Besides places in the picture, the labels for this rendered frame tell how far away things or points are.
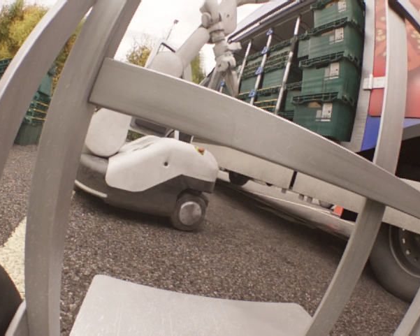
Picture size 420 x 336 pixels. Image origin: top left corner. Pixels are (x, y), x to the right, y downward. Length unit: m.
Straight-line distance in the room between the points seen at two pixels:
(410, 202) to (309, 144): 0.16
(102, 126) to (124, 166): 0.23
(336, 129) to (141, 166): 0.97
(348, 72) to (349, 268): 1.27
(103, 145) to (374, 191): 0.94
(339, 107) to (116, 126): 1.10
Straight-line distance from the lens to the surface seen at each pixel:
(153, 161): 0.88
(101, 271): 0.60
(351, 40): 1.57
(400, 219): 1.12
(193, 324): 0.51
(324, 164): 0.18
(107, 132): 1.01
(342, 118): 1.34
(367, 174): 0.22
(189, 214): 0.99
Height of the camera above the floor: 0.32
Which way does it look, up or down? 1 degrees down
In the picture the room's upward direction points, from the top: 17 degrees clockwise
